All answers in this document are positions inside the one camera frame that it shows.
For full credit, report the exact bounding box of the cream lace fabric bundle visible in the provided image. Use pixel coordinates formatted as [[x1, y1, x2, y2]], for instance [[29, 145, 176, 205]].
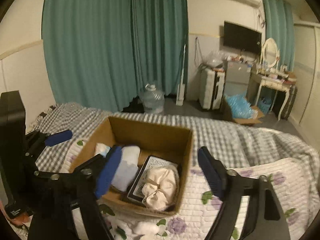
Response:
[[142, 165, 180, 211]]

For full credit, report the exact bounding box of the white sock ball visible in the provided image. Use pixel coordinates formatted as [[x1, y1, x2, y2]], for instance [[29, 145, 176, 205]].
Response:
[[133, 221, 159, 235]]

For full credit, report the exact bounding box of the blue floral tissue pack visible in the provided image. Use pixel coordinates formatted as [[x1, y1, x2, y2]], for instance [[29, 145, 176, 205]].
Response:
[[94, 143, 111, 158]]

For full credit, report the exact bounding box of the white floral quilt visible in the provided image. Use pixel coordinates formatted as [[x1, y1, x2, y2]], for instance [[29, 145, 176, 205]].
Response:
[[94, 148, 319, 239]]

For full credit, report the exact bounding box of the brown cardboard box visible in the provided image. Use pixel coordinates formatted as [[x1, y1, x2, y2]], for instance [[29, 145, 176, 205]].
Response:
[[69, 116, 193, 218]]

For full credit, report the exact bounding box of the grey checked blanket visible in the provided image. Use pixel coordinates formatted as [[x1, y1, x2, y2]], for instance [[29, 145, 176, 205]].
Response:
[[27, 102, 319, 181]]

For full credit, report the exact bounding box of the clear water jug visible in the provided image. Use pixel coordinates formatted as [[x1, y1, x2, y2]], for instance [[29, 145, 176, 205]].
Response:
[[140, 83, 165, 114]]

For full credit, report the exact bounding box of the white wardrobe door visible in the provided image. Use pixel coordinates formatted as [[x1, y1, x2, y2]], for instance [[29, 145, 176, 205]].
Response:
[[290, 21, 319, 150]]

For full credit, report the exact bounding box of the large teal curtain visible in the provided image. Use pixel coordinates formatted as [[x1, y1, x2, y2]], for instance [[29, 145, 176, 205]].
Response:
[[42, 0, 188, 112]]

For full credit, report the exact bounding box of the cardboard box blue plastic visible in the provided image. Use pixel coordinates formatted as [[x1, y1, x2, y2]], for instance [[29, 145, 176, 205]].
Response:
[[221, 94, 265, 126]]

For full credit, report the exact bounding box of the white flat mop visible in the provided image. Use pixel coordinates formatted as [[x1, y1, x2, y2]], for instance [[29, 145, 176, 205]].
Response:
[[176, 34, 188, 106]]

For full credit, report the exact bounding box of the blue plastic basket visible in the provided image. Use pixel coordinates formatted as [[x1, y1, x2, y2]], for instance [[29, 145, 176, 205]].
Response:
[[258, 97, 272, 115]]

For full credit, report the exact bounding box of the white dressing table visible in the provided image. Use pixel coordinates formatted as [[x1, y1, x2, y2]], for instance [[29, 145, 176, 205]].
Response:
[[252, 70, 297, 121]]

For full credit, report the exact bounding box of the silver mini fridge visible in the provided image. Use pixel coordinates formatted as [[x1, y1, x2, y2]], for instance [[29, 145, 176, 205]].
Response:
[[224, 61, 251, 96]]

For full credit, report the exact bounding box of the white suitcase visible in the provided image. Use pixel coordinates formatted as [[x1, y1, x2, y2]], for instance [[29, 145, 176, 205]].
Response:
[[199, 68, 225, 110]]

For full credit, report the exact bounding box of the white oval vanity mirror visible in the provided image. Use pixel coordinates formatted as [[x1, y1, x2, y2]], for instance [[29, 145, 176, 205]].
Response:
[[260, 38, 280, 68]]

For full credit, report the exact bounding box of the clear plastic bag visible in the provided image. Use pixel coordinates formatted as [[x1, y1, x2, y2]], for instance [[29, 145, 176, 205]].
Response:
[[204, 50, 225, 68]]

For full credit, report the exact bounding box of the teal window curtain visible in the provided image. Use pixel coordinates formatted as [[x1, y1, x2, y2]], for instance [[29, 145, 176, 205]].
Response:
[[263, 0, 295, 71]]

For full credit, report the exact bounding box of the black wall television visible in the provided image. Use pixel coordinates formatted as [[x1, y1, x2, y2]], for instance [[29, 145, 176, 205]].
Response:
[[223, 21, 262, 55]]

